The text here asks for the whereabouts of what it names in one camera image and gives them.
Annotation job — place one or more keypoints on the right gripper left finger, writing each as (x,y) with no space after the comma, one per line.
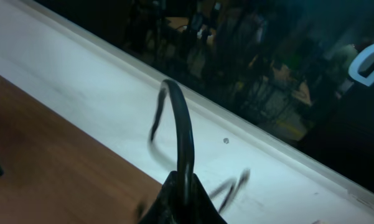
(168,205)

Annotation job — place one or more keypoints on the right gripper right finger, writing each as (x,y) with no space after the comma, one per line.
(201,209)

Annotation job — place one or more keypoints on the dark display screen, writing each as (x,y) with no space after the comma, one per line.
(281,65)

